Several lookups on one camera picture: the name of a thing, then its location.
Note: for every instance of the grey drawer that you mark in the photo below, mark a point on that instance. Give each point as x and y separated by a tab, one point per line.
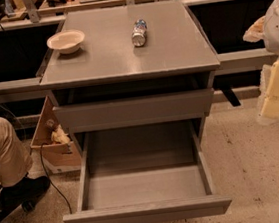
145	174
134	111

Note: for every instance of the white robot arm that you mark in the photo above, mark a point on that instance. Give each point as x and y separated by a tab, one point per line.
266	28

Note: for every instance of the grey drawer cabinet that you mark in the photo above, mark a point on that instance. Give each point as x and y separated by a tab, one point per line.
176	57

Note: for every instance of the grey top drawer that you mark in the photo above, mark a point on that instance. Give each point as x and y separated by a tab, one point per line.
134	111

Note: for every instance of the silver soda can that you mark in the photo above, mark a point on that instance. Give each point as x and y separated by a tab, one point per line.
139	33

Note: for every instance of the white bowl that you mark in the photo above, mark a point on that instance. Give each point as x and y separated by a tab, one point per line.
67	41

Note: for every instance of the yellow toy in box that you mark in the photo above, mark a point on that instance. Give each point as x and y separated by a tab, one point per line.
58	136

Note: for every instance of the wooden box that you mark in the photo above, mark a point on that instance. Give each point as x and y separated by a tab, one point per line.
58	157

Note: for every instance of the black shoe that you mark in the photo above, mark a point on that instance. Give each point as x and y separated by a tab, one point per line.
25	190

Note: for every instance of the person leg beige trousers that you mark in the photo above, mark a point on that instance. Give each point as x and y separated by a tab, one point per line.
15	161

